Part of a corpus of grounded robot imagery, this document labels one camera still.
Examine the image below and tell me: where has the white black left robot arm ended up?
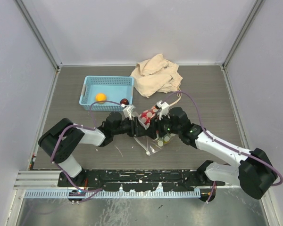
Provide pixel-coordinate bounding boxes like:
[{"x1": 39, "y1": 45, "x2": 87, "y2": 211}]
[{"x1": 38, "y1": 112, "x2": 147, "y2": 186}]

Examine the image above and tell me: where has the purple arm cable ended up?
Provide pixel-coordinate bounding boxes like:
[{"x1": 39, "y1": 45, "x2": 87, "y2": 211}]
[
  {"x1": 50, "y1": 100, "x2": 125, "y2": 203},
  {"x1": 164, "y1": 90, "x2": 283, "y2": 186}
]

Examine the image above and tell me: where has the fake red pomegranate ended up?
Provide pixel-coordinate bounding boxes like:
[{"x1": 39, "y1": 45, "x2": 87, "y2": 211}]
[{"x1": 140, "y1": 107, "x2": 158, "y2": 126}]

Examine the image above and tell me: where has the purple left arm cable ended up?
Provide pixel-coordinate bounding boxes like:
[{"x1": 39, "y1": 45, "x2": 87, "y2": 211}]
[{"x1": 50, "y1": 100, "x2": 125, "y2": 203}]

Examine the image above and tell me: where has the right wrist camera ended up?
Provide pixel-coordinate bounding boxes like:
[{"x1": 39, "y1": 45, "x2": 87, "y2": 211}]
[{"x1": 155, "y1": 101, "x2": 169, "y2": 120}]

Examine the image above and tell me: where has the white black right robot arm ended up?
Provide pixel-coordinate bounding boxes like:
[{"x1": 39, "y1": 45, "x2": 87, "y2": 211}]
[{"x1": 141, "y1": 107, "x2": 278, "y2": 200}]

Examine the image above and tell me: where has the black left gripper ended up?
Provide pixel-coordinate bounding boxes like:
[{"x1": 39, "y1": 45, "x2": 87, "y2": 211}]
[{"x1": 112, "y1": 116, "x2": 146, "y2": 137}]

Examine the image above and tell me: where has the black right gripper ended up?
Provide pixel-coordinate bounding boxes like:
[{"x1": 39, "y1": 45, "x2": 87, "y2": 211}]
[{"x1": 144, "y1": 111, "x2": 181, "y2": 139}]

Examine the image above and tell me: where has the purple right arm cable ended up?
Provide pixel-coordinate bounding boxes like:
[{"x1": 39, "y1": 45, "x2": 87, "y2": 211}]
[{"x1": 164, "y1": 90, "x2": 283, "y2": 186}]

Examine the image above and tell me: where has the light blue perforated basket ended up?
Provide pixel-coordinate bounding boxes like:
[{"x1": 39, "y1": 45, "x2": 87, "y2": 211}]
[{"x1": 79, "y1": 76, "x2": 134, "y2": 112}]

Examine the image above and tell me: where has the clear zip top bag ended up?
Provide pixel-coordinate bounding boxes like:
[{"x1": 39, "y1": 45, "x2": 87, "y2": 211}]
[{"x1": 134, "y1": 106, "x2": 175, "y2": 156}]

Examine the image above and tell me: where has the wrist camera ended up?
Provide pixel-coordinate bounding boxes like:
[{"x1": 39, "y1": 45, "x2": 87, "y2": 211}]
[
  {"x1": 155, "y1": 101, "x2": 169, "y2": 120},
  {"x1": 121, "y1": 104, "x2": 135, "y2": 120}
]

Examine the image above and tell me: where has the fake yellow peach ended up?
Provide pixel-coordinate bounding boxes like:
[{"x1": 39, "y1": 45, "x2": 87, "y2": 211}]
[{"x1": 95, "y1": 93, "x2": 107, "y2": 104}]

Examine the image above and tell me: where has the light blue cable duct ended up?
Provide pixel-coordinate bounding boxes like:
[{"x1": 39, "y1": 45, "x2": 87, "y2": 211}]
[{"x1": 24, "y1": 188, "x2": 201, "y2": 199}]

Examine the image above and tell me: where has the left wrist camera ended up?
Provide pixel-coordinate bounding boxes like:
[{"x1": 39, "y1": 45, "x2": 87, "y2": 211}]
[{"x1": 121, "y1": 104, "x2": 135, "y2": 120}]

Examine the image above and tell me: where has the fake dark purple plum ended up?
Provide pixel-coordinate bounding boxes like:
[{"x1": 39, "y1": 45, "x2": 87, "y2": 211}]
[{"x1": 120, "y1": 98, "x2": 129, "y2": 105}]

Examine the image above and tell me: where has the beige drawstring cloth bag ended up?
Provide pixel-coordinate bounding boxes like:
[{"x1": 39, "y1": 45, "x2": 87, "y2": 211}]
[{"x1": 130, "y1": 54, "x2": 183, "y2": 98}]

